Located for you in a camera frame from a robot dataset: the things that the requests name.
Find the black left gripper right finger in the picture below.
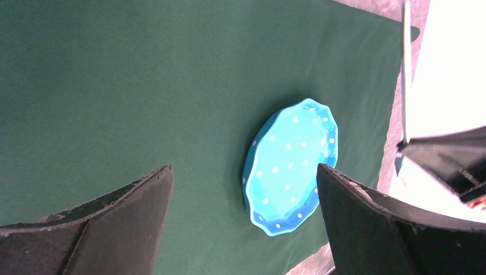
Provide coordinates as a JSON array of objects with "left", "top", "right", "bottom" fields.
[{"left": 316, "top": 164, "right": 485, "bottom": 274}]

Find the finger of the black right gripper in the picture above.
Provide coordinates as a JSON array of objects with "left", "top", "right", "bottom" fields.
[{"left": 397, "top": 127, "right": 485, "bottom": 194}]

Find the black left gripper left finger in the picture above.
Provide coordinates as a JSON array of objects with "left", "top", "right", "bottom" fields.
[{"left": 1, "top": 165, "right": 174, "bottom": 274}]

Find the dark green cloth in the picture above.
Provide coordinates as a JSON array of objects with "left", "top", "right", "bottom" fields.
[{"left": 1, "top": 1, "right": 402, "bottom": 274}]

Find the silver fork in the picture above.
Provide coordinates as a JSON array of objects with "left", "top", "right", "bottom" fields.
[{"left": 401, "top": 0, "right": 412, "bottom": 144}]

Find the blue polka dot plate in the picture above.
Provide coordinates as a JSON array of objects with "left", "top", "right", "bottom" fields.
[{"left": 241, "top": 98, "right": 338, "bottom": 237}]

